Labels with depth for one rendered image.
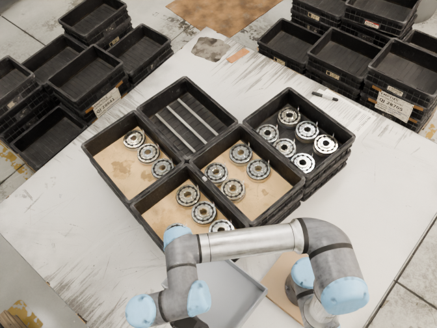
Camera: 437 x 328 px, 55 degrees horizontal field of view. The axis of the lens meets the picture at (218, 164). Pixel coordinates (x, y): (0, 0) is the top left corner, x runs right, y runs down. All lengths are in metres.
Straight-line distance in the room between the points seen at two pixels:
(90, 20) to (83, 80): 0.59
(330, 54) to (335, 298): 2.10
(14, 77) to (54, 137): 0.48
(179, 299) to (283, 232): 0.31
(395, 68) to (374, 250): 1.28
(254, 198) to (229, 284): 0.48
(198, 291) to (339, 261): 0.36
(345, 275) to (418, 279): 1.57
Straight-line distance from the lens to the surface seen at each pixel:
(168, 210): 1.77
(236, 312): 1.38
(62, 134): 2.94
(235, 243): 1.07
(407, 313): 2.57
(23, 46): 4.17
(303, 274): 1.51
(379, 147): 2.11
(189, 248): 1.06
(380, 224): 1.91
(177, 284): 1.03
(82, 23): 3.30
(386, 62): 2.79
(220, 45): 2.52
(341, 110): 2.21
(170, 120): 2.03
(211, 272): 1.42
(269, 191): 1.77
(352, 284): 1.09
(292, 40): 3.19
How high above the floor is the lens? 2.39
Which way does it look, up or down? 58 degrees down
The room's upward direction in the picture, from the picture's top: 10 degrees counter-clockwise
